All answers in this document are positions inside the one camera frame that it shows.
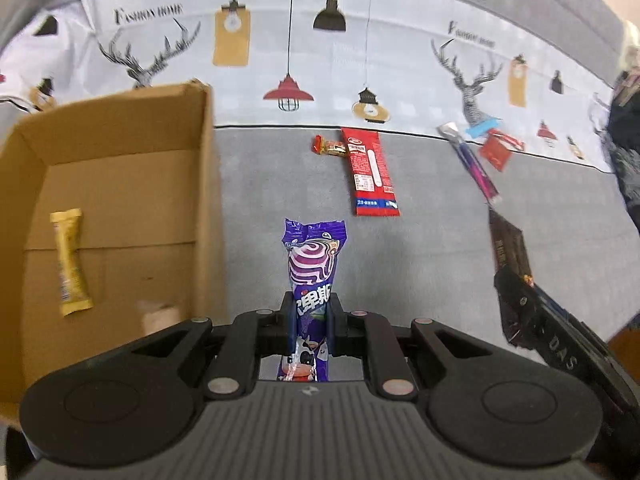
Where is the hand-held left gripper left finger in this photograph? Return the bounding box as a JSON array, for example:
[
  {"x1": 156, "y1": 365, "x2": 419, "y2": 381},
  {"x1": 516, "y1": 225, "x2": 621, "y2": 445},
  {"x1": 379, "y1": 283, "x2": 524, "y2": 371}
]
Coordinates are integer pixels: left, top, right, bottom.
[{"x1": 127, "y1": 292, "x2": 296, "y2": 402}]

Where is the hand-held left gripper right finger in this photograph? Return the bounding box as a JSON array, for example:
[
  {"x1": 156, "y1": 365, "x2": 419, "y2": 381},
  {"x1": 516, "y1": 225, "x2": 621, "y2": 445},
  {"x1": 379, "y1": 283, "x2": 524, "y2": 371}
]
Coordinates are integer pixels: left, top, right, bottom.
[{"x1": 327, "y1": 294, "x2": 494, "y2": 402}]

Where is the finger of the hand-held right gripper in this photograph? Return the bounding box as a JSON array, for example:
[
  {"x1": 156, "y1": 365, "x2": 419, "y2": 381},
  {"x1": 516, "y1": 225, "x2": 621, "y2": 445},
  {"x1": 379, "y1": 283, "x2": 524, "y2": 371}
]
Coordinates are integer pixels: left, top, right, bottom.
[{"x1": 494, "y1": 266, "x2": 551, "y2": 353}]

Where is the dark brown chocolate packet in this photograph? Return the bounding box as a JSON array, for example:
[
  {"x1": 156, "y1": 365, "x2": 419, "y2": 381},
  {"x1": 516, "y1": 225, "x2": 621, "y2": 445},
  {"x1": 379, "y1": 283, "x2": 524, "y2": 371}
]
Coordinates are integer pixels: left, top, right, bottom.
[{"x1": 488, "y1": 207, "x2": 535, "y2": 286}]

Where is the purple swirl snack packet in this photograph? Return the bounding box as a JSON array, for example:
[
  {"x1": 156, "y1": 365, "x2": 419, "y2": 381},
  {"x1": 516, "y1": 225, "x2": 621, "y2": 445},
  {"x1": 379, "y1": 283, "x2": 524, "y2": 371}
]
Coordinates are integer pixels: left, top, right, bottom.
[{"x1": 276, "y1": 218, "x2": 347, "y2": 383}]

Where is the purple and silver snack packet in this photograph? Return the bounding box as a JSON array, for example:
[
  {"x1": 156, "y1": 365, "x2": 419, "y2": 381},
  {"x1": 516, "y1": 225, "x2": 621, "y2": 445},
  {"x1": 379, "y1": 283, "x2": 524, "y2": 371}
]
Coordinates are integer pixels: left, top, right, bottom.
[{"x1": 436, "y1": 121, "x2": 502, "y2": 206}]

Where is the long red snack packet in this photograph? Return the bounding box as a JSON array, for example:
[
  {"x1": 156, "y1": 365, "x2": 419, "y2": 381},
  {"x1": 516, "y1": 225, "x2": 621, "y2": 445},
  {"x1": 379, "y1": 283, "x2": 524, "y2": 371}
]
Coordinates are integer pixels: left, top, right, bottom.
[{"x1": 341, "y1": 127, "x2": 402, "y2": 217}]

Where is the red and gold snack packet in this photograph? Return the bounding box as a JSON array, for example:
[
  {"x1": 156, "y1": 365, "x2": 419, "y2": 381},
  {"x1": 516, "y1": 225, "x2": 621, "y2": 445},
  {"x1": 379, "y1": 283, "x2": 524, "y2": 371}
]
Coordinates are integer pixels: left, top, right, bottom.
[{"x1": 478, "y1": 135, "x2": 514, "y2": 173}]

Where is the small red candy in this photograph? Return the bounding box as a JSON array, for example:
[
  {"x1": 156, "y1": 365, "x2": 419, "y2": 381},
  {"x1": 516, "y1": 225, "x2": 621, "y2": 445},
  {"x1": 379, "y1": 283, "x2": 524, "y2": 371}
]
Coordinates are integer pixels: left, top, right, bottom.
[{"x1": 312, "y1": 134, "x2": 349, "y2": 158}]

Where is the brown cardboard box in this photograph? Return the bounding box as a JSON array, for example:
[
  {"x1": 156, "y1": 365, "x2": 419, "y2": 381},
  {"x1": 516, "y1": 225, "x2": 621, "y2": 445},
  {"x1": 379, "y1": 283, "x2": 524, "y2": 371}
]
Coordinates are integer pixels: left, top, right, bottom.
[{"x1": 0, "y1": 79, "x2": 228, "y2": 433}]

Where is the yellow snack packet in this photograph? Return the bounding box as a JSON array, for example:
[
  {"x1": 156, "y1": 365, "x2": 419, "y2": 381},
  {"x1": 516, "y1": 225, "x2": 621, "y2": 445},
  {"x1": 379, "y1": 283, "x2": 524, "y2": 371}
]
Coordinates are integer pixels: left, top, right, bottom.
[{"x1": 49, "y1": 208, "x2": 95, "y2": 317}]

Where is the thin red snack packet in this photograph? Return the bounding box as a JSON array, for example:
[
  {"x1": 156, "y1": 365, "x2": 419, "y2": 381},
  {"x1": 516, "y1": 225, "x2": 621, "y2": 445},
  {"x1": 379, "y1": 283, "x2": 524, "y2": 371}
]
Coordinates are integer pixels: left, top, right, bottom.
[{"x1": 487, "y1": 129, "x2": 526, "y2": 152}]

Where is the pile of dark clothes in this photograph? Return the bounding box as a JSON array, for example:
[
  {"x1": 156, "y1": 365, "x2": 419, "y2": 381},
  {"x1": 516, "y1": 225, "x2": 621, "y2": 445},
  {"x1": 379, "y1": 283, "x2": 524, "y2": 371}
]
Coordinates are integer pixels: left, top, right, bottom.
[{"x1": 602, "y1": 45, "x2": 640, "y2": 233}]

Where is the light blue snack packet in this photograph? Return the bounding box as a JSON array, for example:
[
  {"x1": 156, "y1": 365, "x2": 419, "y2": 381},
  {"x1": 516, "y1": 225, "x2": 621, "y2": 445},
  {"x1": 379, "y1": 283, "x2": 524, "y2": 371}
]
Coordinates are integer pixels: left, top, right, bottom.
[{"x1": 465, "y1": 116, "x2": 501, "y2": 139}]

